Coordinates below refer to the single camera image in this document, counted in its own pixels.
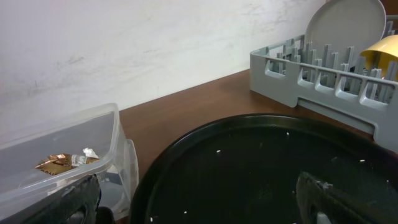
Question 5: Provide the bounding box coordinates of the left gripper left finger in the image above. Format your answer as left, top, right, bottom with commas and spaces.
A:
23, 174, 115, 224

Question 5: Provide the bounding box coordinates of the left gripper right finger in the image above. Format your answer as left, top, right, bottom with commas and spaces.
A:
295, 172, 397, 224

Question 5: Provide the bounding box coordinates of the grey dishwasher rack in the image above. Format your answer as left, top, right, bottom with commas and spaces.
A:
250, 35, 397, 151

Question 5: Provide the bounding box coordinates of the grey plate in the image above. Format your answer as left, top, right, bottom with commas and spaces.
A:
303, 0, 386, 67

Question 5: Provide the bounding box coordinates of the brown snack wrapper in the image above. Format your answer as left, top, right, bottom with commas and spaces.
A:
35, 154, 99, 175

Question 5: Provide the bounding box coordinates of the white napkin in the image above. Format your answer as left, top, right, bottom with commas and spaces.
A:
83, 148, 99, 159

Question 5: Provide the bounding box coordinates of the yellow bowl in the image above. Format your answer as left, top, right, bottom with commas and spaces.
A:
360, 35, 397, 79

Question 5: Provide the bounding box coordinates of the clear plastic bin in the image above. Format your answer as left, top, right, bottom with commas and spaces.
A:
1, 103, 139, 220

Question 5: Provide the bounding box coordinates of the round black tray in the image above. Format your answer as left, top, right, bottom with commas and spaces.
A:
130, 114, 397, 223

